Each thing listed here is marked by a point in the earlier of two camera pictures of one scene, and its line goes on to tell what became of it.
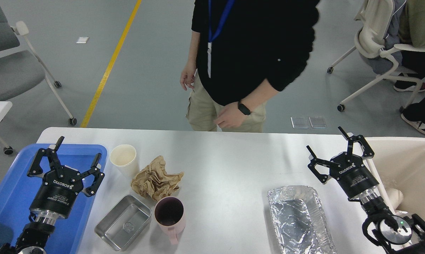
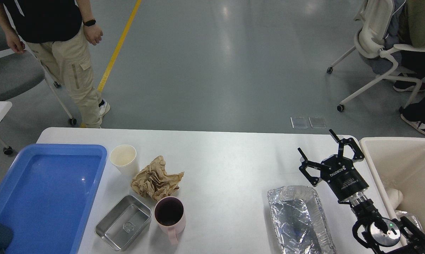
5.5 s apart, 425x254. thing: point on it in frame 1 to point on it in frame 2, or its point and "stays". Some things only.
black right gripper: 354,176 to 343,179
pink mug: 169,215 stays
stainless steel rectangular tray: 121,225 stays
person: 242,52 to 52,29
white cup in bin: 396,197 stays
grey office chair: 12,72 stays
